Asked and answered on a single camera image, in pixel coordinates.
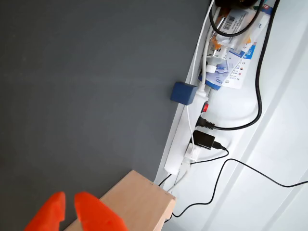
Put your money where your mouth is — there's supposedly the thick white power cable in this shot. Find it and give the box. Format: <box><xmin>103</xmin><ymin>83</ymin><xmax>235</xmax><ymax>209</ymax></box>
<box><xmin>198</xmin><ymin>33</ymin><xmax>212</xmax><ymax>96</ymax></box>

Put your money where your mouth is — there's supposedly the thin black charger cable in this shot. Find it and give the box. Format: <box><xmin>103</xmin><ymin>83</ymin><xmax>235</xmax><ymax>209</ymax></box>
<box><xmin>190</xmin><ymin>141</ymin><xmax>230</xmax><ymax>166</ymax></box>

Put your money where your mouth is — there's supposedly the black usb charger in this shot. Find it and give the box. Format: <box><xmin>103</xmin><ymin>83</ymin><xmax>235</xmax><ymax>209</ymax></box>
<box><xmin>190</xmin><ymin>129</ymin><xmax>217</xmax><ymax>152</ymax></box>

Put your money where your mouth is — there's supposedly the white plug adapter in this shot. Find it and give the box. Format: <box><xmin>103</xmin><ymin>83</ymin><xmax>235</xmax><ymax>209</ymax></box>
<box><xmin>184</xmin><ymin>142</ymin><xmax>202</xmax><ymax>162</ymax></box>

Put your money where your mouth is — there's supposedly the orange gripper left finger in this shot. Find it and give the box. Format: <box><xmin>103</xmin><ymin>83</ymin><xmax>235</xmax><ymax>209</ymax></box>
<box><xmin>23</xmin><ymin>191</ymin><xmax>66</xmax><ymax>231</ymax></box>

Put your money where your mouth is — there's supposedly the dark grey mat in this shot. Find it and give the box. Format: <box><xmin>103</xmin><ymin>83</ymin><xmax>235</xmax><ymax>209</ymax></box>
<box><xmin>0</xmin><ymin>0</ymin><xmax>213</xmax><ymax>231</ymax></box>

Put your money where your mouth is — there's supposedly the thin white cable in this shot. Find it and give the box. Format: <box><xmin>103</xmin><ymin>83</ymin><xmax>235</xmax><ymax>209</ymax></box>
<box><xmin>186</xmin><ymin>0</ymin><xmax>216</xmax><ymax>147</ymax></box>

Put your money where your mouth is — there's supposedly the white usb plug with cable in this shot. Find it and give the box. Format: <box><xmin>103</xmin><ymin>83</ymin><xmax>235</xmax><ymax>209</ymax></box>
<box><xmin>167</xmin><ymin>160</ymin><xmax>192</xmax><ymax>193</ymax></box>

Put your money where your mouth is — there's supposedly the blue white package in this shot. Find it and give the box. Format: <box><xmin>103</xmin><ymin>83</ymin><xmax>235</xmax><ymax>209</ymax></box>
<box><xmin>197</xmin><ymin>40</ymin><xmax>256</xmax><ymax>91</ymax></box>

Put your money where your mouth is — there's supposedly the black round object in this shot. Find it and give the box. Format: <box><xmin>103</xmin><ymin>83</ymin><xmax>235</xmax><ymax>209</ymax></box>
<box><xmin>214</xmin><ymin>0</ymin><xmax>259</xmax><ymax>8</ymax></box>

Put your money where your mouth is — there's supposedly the white power strip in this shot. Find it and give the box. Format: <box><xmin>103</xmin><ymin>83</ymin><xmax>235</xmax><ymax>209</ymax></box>
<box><xmin>164</xmin><ymin>90</ymin><xmax>210</xmax><ymax>175</ymax></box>

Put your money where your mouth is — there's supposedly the white barcode package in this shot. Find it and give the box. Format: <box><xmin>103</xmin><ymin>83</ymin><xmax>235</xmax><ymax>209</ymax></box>
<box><xmin>215</xmin><ymin>8</ymin><xmax>270</xmax><ymax>49</ymax></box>

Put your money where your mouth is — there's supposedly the long thin black cable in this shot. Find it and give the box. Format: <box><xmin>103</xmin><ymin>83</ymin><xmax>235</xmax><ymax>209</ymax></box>
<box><xmin>172</xmin><ymin>157</ymin><xmax>308</xmax><ymax>217</ymax></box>

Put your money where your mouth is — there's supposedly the wooden box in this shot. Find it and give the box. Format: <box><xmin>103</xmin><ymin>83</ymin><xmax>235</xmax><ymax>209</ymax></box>
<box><xmin>64</xmin><ymin>170</ymin><xmax>177</xmax><ymax>231</ymax></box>

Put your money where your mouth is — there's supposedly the black plug with thick cable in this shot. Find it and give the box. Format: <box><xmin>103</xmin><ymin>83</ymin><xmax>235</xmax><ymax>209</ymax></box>
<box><xmin>195</xmin><ymin>0</ymin><xmax>282</xmax><ymax>132</ymax></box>

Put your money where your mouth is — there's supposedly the black looped cable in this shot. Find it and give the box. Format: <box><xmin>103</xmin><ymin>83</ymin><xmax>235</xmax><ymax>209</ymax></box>
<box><xmin>208</xmin><ymin>0</ymin><xmax>264</xmax><ymax>37</ymax></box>

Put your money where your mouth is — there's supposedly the short thin black cable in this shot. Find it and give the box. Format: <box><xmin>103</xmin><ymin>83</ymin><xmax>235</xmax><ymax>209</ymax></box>
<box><xmin>157</xmin><ymin>173</ymin><xmax>173</xmax><ymax>188</ymax></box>

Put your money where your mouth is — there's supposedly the blue cube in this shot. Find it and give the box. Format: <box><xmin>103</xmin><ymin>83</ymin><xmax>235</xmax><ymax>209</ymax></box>
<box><xmin>170</xmin><ymin>81</ymin><xmax>198</xmax><ymax>106</ymax></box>

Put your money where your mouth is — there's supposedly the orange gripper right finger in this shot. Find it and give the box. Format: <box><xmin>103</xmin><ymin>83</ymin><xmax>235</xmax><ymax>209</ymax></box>
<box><xmin>74</xmin><ymin>192</ymin><xmax>128</xmax><ymax>231</ymax></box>

